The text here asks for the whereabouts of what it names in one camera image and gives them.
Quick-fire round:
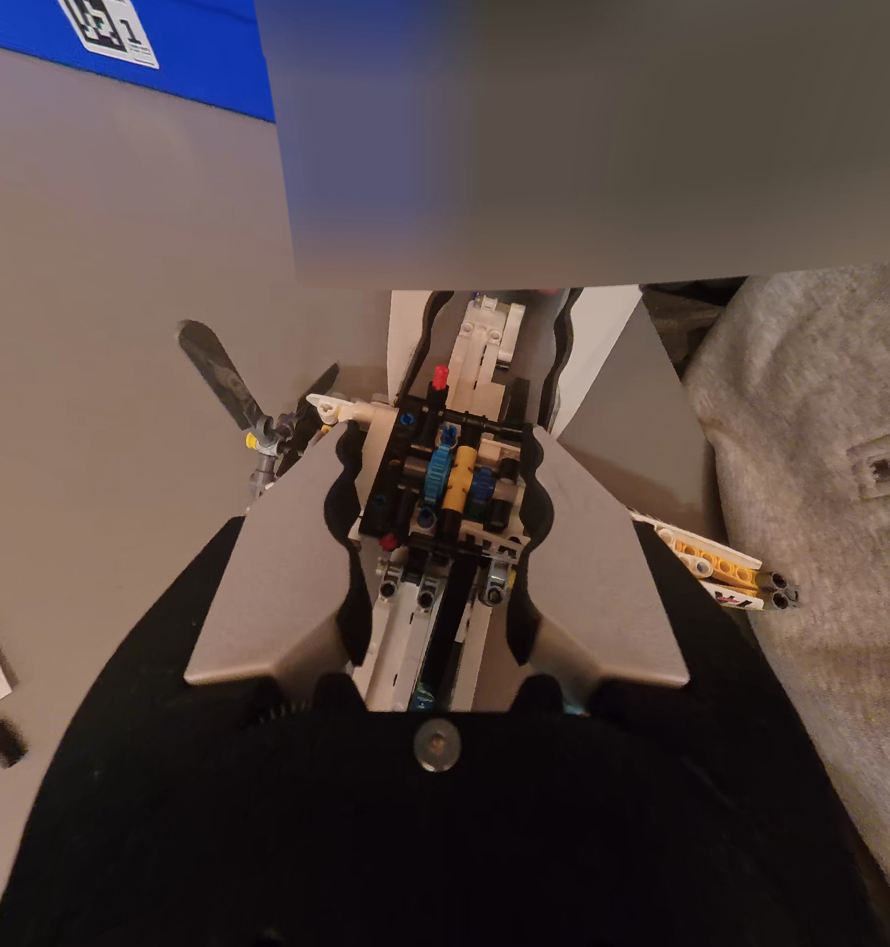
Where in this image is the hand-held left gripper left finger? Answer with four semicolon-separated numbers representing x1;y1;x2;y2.
183;433;375;692

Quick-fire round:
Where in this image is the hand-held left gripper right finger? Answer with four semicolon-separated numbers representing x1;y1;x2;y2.
505;425;691;704

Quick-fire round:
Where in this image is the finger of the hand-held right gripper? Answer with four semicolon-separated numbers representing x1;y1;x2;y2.
388;290;455;408
547;285;713;520

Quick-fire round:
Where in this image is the lego helicopter model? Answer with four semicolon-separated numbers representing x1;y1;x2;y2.
177;290;801;713

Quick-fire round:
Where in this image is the grey fleece garment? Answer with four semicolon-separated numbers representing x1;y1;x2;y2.
681;259;890;904

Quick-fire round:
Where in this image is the white printed tag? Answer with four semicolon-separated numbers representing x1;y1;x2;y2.
59;0;159;70

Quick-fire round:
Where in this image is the blue board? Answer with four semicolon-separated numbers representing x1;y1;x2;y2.
0;0;276;123

